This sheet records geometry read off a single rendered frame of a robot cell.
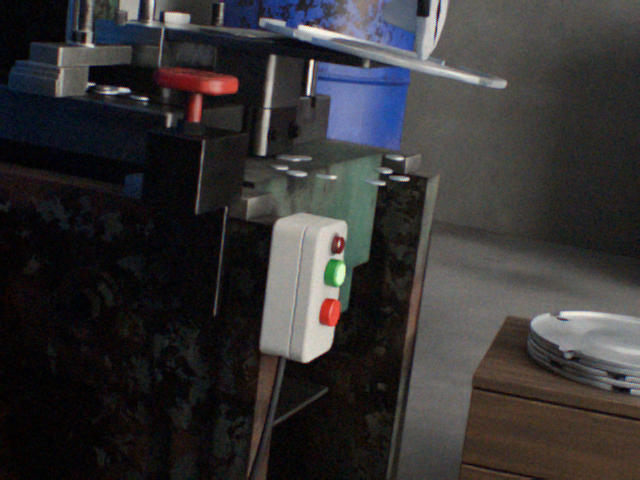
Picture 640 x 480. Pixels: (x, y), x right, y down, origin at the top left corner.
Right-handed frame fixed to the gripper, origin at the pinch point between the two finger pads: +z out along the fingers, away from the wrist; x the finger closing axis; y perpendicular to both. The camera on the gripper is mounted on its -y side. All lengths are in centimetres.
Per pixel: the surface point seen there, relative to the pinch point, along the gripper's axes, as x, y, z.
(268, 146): 3.5, 16.5, 13.3
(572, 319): -58, -11, 41
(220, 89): 34.7, 8.0, 4.4
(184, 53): 1.7, 29.5, 4.3
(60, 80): 24.6, 31.5, 7.1
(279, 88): 2.3, 16.5, 6.6
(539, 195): -330, 55, 63
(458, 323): -188, 41, 79
